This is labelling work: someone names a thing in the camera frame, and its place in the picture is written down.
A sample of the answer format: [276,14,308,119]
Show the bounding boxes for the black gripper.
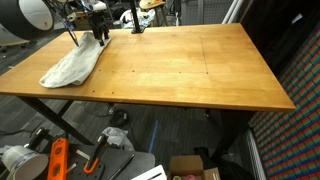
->
[87,11,111,48]

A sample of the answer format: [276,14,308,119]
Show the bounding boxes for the white woven towel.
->
[38,31,113,89]

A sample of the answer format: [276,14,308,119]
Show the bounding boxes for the brown cardboard box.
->
[68,11,92,30]

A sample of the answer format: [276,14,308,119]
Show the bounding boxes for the round wooden stool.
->
[138,0,168,27]

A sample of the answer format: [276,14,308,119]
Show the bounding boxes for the white crumpled cloth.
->
[101,126,136,152]

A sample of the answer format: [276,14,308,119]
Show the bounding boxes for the blue stick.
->
[148,119,160,154]

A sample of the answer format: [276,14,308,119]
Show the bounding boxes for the orange black bar clamp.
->
[83,133,109,175]

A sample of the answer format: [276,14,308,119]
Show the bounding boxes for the dark grey side table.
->
[33,143,157,180]

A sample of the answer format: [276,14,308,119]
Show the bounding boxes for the black pen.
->
[108,153,136,180]

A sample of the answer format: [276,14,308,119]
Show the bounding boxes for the white pipes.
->
[221,0,249,24]

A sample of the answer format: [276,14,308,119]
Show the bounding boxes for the white paper sheet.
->
[130,164,168,180]

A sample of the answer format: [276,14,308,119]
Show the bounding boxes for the white paper cup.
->
[1,144,50,180]

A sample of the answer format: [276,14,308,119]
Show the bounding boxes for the open cardboard box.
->
[167,154,222,180]

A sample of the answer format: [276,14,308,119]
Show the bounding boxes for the white ribbed strip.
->
[246,128,268,180]

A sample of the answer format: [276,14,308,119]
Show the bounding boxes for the multicoloured patterned partition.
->
[248,28,320,180]

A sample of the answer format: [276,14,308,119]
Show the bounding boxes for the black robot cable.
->
[44,0,81,48]

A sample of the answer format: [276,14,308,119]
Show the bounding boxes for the black camera stand pole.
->
[129,0,146,35]

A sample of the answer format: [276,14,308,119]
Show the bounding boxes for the black coiled cable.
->
[109,108,129,128]

